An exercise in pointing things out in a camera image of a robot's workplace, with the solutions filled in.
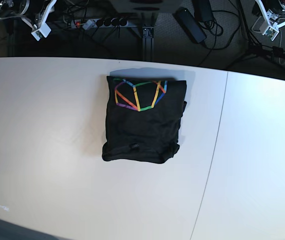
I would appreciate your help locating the grey base plate top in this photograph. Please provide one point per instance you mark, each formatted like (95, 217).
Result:
(146, 6)

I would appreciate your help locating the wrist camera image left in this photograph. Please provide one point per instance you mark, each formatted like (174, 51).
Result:
(42, 32)

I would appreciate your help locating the black T-shirt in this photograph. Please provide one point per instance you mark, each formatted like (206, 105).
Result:
(143, 118)

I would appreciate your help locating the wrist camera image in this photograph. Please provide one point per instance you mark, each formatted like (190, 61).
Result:
(42, 32)
(269, 30)

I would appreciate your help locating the grey power strip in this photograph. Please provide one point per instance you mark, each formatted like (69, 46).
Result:
(93, 23)

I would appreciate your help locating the black power brick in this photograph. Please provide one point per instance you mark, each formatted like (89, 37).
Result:
(189, 25)

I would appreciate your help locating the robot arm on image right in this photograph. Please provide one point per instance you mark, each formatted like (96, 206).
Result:
(272, 11)

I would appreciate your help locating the black tripod stand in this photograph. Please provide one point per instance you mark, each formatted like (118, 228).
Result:
(256, 49)

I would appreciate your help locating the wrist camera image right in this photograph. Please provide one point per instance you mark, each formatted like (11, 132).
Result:
(269, 30)

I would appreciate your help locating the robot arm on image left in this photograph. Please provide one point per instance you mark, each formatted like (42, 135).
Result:
(34, 13)

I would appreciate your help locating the aluminium frame post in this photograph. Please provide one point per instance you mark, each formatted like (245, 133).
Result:
(148, 28)

